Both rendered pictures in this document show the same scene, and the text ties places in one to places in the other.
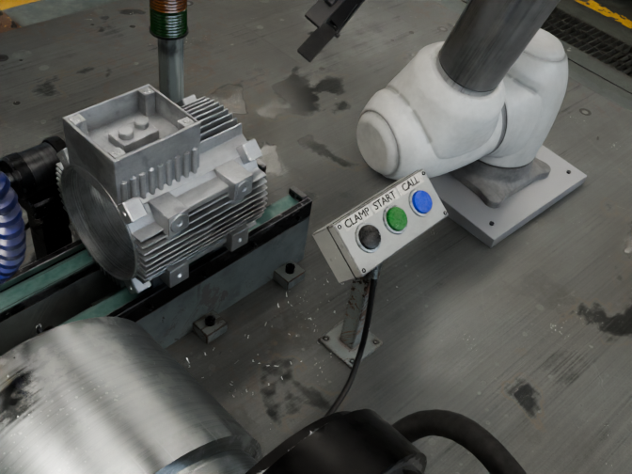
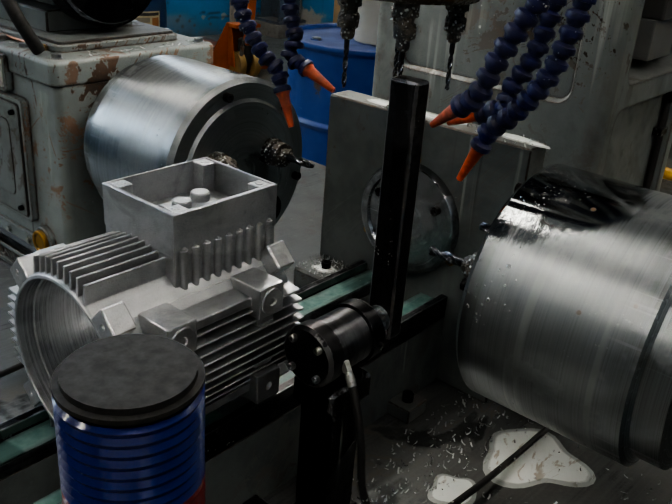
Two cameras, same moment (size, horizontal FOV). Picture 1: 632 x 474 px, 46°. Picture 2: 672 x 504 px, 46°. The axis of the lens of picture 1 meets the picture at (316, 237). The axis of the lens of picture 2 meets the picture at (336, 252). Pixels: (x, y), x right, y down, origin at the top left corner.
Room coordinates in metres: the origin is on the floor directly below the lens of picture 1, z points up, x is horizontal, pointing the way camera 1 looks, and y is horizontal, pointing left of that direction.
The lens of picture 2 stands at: (1.35, 0.38, 1.40)
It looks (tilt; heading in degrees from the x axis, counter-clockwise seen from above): 25 degrees down; 181
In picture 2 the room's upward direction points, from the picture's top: 4 degrees clockwise
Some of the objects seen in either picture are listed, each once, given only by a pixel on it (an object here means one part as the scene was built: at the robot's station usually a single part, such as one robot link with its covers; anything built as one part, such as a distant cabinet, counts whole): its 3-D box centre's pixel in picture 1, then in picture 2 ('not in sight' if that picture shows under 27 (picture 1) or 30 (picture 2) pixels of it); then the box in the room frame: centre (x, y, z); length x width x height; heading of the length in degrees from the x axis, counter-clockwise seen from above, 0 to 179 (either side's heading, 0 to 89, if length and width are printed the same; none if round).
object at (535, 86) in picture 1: (512, 92); not in sight; (1.13, -0.29, 0.99); 0.18 x 0.16 x 0.22; 132
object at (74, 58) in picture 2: not in sight; (81, 140); (0.11, -0.08, 0.99); 0.35 x 0.31 x 0.37; 52
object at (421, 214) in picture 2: not in sight; (406, 218); (0.41, 0.45, 1.01); 0.15 x 0.02 x 0.15; 52
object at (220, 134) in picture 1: (163, 191); (159, 323); (0.72, 0.21, 1.01); 0.20 x 0.19 x 0.19; 142
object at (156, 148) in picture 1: (134, 145); (191, 219); (0.69, 0.23, 1.11); 0.12 x 0.11 x 0.07; 142
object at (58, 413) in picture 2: not in sight; (132, 430); (1.09, 0.29, 1.19); 0.06 x 0.06 x 0.04
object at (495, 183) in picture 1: (482, 146); not in sight; (1.16, -0.28, 0.86); 0.22 x 0.18 x 0.06; 48
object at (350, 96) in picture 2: not in sight; (430, 235); (0.36, 0.49, 0.97); 0.30 x 0.11 x 0.34; 52
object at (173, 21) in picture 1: (168, 17); not in sight; (1.09, 0.29, 1.05); 0.06 x 0.06 x 0.04
